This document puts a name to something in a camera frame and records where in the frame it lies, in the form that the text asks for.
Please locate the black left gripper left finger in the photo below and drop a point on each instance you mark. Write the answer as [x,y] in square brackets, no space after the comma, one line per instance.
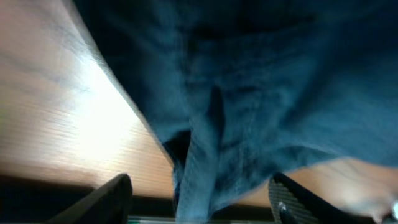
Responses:
[109,204]

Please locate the dark blue denim shorts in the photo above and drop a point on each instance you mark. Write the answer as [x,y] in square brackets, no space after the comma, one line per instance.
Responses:
[236,91]

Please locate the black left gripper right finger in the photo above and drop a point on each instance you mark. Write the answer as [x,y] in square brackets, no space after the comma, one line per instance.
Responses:
[292,203]

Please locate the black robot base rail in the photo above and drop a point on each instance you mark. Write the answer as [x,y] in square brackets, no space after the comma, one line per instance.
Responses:
[28,200]

